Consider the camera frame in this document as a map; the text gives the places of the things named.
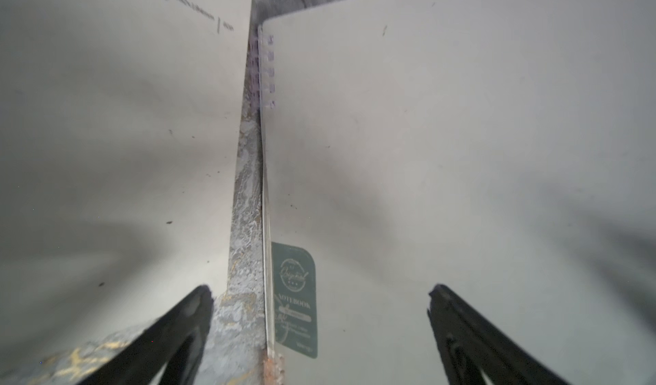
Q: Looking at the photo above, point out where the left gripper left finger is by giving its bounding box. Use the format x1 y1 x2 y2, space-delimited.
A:
81 285 214 384

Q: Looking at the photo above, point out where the cream notebook green label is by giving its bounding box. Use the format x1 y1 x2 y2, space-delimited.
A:
261 0 655 384

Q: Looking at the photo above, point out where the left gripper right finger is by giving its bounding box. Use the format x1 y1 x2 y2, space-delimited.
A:
427 284 566 384

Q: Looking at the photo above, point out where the B5 spiral notebook blue label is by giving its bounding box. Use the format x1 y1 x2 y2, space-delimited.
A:
1 0 251 369

